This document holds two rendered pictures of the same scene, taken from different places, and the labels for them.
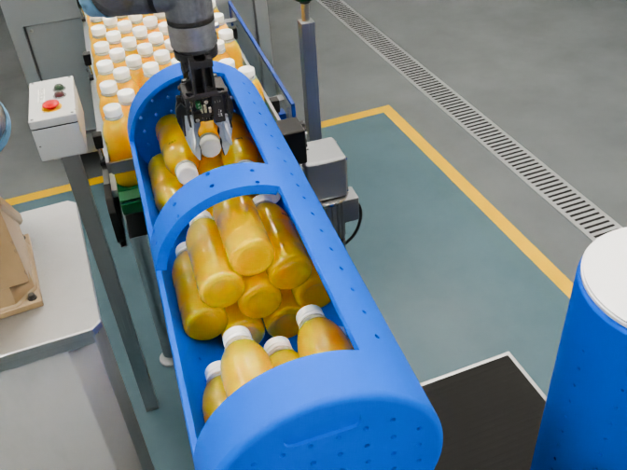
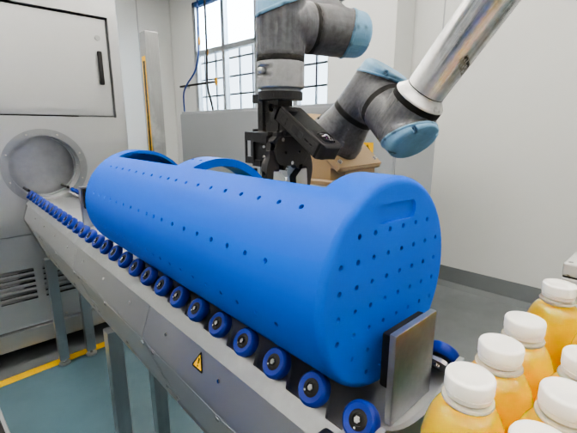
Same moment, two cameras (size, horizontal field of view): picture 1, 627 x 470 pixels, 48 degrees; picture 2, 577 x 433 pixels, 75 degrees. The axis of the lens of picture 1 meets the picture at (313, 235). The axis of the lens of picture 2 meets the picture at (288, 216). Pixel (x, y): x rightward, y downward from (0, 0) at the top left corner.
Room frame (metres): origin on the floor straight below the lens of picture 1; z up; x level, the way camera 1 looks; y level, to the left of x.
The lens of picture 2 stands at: (1.64, -0.12, 1.29)
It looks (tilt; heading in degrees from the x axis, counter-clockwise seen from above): 13 degrees down; 152
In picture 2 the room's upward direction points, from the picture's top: straight up
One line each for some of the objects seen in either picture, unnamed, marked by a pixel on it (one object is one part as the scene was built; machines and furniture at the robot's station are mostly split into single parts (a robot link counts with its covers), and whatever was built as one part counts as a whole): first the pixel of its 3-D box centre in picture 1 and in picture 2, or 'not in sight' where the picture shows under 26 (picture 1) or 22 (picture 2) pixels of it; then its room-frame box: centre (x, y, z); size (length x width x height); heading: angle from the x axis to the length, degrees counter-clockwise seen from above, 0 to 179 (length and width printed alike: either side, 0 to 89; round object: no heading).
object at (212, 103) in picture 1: (202, 83); (277, 131); (1.07, 0.16, 1.29); 0.09 x 0.08 x 0.12; 14
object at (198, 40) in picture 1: (194, 34); (279, 78); (1.08, 0.16, 1.37); 0.08 x 0.08 x 0.05
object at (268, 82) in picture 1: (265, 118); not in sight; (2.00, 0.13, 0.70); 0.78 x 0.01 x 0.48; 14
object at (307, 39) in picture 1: (317, 192); not in sight; (1.78, -0.02, 0.55); 0.04 x 0.04 x 1.10; 14
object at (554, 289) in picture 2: (112, 110); (559, 289); (1.39, 0.42, 1.08); 0.04 x 0.04 x 0.02
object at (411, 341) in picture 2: not in sight; (406, 362); (1.32, 0.23, 0.99); 0.10 x 0.02 x 0.12; 104
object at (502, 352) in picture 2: not in sight; (500, 350); (1.45, 0.21, 1.08); 0.04 x 0.04 x 0.02
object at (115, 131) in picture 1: (122, 147); (548, 353); (1.39, 0.42, 0.99); 0.07 x 0.07 x 0.18
